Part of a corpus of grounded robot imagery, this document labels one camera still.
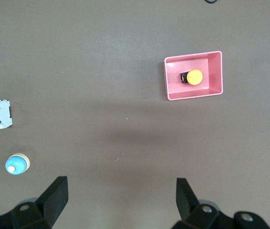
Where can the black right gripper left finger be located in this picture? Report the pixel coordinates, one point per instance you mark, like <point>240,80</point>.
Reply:
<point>51,205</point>

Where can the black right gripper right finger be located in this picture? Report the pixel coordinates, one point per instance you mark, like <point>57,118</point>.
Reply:
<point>187,207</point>

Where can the blue call bell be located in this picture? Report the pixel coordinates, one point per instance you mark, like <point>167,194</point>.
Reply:
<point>15,163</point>

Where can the pink plastic bin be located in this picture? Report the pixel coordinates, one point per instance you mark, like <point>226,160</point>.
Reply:
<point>173,71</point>

